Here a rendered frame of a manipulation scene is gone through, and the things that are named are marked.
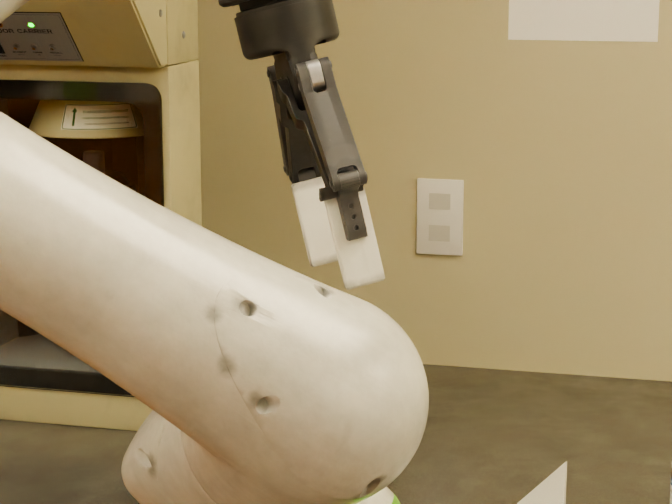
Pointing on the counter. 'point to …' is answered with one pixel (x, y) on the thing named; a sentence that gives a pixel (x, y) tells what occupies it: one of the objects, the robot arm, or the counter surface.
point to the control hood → (109, 32)
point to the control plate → (54, 28)
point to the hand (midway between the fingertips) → (342, 259)
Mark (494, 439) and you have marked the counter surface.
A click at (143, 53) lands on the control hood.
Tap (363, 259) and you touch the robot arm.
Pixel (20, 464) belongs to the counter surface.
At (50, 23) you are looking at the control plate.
